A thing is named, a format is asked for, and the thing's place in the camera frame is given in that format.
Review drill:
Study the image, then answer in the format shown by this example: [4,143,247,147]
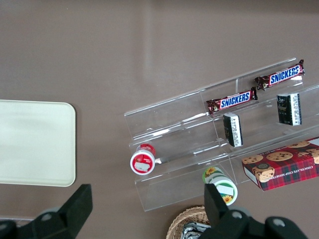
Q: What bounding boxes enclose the clear acrylic stepped shelf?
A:
[124,79,236,213]
[200,57,319,185]

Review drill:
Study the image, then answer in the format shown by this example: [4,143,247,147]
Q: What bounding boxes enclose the red plaid cookie box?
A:
[241,136,319,191]

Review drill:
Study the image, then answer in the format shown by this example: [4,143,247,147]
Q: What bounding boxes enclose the Snickers chocolate bar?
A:
[254,59,306,91]
[205,86,258,115]

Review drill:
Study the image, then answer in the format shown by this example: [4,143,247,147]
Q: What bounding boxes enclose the beige plastic serving tray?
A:
[0,99,76,188]

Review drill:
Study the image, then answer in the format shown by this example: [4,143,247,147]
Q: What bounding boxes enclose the stacked aluminium foil trays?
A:
[182,222,211,239]

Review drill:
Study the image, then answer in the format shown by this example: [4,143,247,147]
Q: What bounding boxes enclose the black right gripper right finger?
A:
[196,184,310,239]

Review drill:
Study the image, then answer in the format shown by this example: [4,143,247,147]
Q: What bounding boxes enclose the red lidded snack cup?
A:
[129,143,162,176]

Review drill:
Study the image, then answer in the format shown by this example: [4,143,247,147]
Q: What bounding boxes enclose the small black chocolate box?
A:
[276,93,304,126]
[222,113,244,148]

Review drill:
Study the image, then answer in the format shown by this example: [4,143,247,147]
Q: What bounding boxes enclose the green sunflower snack cup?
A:
[201,166,239,206]

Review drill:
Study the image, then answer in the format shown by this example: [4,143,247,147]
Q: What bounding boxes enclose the light wicker basket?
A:
[165,205,212,239]

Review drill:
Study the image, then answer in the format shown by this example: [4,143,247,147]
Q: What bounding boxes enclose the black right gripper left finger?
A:
[0,184,93,239]

